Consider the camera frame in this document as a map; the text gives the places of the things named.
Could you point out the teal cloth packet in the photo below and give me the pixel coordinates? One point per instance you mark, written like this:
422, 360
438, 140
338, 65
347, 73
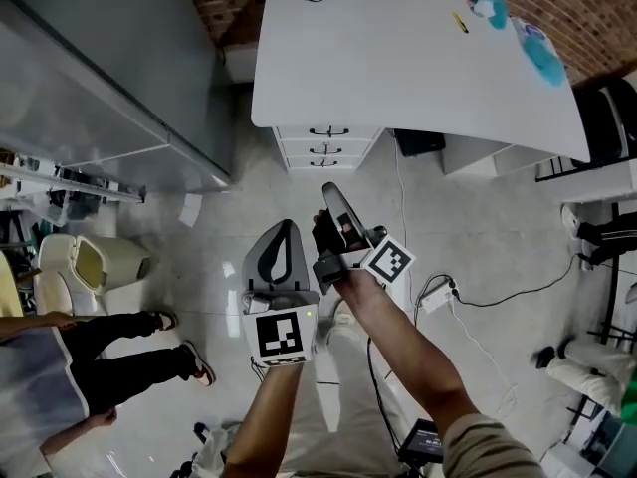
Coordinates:
542, 55

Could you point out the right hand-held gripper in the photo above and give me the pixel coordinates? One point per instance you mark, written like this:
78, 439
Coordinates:
388, 262

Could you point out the person's white shoe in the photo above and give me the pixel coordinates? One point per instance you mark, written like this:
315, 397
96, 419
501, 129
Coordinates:
343, 314

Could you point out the black storage basket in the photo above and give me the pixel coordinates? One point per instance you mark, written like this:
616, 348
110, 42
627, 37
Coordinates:
420, 142

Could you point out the yellow pen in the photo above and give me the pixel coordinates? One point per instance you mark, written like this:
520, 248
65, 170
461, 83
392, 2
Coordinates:
461, 23

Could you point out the beige trash bin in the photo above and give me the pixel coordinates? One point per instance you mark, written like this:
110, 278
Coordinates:
119, 262

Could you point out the black office chair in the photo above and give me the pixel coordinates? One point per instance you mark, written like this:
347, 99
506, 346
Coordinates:
199, 431

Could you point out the black display device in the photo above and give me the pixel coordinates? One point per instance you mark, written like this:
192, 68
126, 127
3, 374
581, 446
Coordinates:
423, 441

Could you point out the person's left forearm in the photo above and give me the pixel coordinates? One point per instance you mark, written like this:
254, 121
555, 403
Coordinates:
264, 416

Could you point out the white desk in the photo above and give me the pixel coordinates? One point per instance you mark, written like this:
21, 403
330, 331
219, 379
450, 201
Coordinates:
373, 58

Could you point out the person's right forearm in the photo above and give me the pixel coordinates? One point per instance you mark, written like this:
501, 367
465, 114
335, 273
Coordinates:
408, 356

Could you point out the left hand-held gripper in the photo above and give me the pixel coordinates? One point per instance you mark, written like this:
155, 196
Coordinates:
278, 336

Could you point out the black metal frame table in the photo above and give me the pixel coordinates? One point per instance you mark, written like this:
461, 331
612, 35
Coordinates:
614, 277

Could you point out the white power strip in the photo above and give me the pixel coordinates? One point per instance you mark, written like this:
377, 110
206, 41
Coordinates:
435, 299

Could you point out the white shelf cabinet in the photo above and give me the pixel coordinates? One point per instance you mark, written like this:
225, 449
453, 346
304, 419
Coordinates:
597, 182

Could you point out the person's striped shirt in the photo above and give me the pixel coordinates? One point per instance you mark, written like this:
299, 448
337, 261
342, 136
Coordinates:
492, 451

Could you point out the white metal shelf rack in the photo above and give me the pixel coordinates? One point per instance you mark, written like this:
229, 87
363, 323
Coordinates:
89, 182

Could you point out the black folding chair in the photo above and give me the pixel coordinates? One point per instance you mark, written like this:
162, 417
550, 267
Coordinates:
602, 117

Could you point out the person's right hand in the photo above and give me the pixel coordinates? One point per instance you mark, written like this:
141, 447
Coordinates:
326, 237

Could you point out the teal and white plush toy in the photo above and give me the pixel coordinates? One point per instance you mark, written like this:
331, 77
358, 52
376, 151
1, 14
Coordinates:
492, 10

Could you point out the person's beige trousers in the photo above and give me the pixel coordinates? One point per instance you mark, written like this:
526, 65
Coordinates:
343, 396

